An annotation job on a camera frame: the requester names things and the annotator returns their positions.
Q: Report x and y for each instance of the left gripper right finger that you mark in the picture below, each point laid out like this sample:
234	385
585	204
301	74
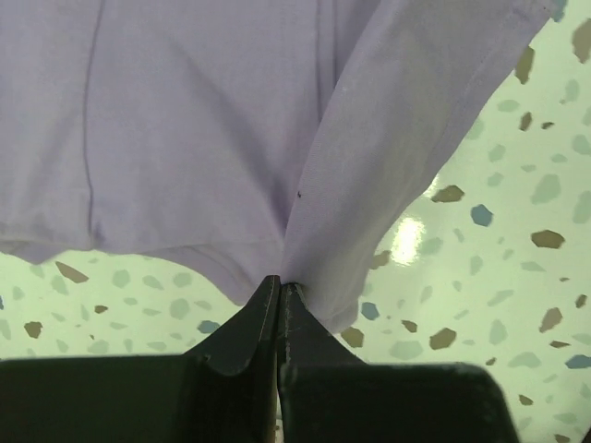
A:
327	394

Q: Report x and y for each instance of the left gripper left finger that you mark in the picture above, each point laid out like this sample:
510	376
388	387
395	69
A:
221	390

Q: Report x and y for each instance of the purple t shirt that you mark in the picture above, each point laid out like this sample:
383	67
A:
241	139

